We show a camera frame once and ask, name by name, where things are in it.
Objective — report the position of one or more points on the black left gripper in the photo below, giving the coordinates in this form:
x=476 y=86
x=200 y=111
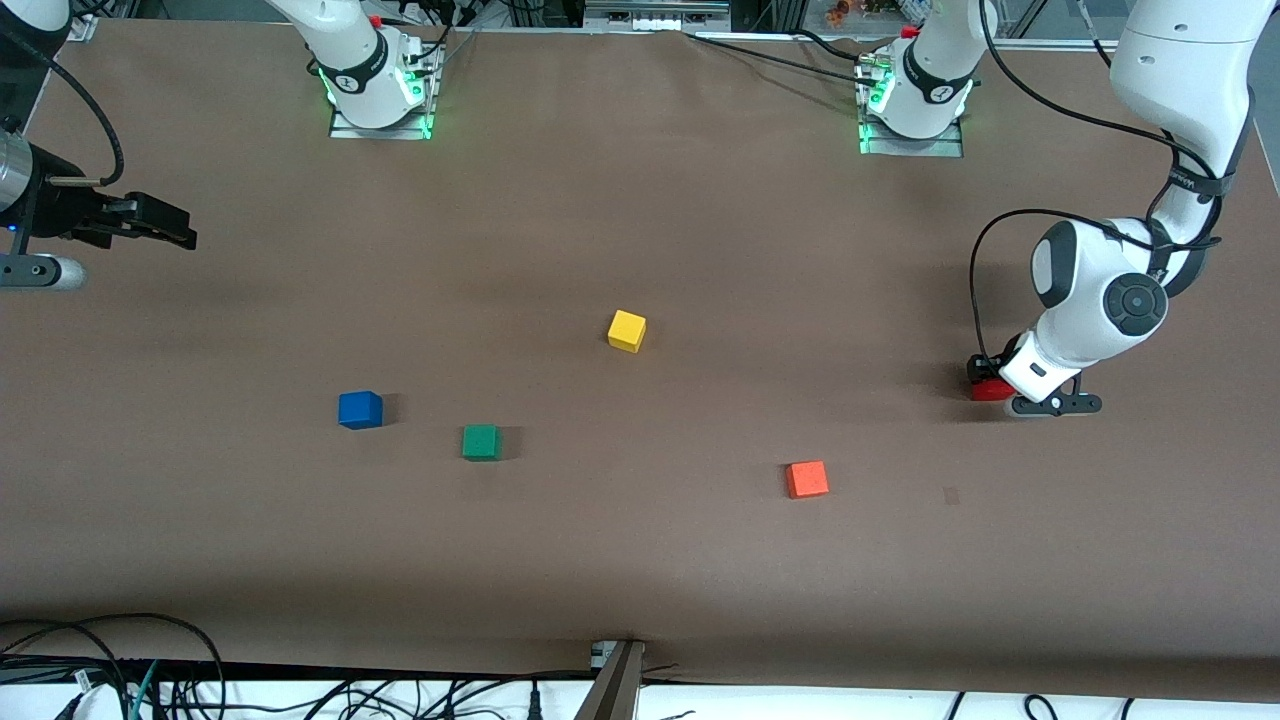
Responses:
x=981 y=366

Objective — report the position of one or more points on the yellow cube block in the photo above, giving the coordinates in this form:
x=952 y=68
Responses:
x=626 y=331

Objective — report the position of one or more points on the green cube block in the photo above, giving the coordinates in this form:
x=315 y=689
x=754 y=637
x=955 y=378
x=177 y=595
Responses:
x=480 y=443

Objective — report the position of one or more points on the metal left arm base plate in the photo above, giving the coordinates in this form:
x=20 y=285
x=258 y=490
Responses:
x=915 y=148

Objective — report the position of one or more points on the orange cube block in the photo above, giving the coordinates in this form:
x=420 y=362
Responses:
x=807 y=480

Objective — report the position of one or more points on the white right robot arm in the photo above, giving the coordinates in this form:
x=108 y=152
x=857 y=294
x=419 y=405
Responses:
x=350 y=40

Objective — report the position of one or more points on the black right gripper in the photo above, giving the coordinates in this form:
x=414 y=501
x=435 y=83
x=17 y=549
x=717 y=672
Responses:
x=58 y=207

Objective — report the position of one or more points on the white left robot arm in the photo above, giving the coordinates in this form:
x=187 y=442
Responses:
x=1180 y=60

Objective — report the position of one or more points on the brown table cover sheet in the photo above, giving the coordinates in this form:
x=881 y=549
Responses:
x=640 y=560

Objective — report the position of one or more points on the grey device with ports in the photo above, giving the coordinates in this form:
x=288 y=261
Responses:
x=655 y=15

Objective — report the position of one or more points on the red cube block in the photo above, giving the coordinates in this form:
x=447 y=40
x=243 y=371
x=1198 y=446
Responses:
x=990 y=391

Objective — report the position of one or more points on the blue cube block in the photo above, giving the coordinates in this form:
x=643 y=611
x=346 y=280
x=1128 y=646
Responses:
x=360 y=411

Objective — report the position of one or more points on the aluminium frame rail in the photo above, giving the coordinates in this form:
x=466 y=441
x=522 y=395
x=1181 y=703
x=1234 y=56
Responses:
x=1060 y=44

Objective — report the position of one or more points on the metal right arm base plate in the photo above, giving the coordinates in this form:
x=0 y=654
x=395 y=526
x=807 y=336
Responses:
x=432 y=100

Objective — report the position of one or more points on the grey metal profile post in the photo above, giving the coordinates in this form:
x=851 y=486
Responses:
x=615 y=690

